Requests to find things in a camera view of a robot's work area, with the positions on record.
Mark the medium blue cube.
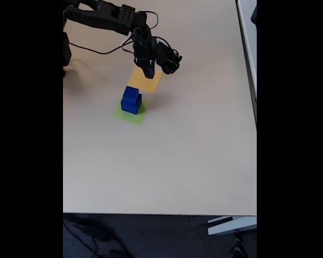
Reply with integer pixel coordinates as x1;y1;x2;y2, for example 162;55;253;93
122;85;140;105

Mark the large blue cube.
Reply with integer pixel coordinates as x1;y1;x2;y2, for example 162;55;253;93
120;94;143;116

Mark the orange paper square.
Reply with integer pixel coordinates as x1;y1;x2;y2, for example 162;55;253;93
127;66;163;95

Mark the green paper square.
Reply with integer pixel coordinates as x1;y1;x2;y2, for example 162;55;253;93
112;98;150;126

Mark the white side table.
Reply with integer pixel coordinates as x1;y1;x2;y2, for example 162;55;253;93
235;0;257;130

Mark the white table foot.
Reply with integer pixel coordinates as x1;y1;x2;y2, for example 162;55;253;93
207;216;257;236

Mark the black camera box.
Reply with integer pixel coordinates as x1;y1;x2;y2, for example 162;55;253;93
155;40;183;75

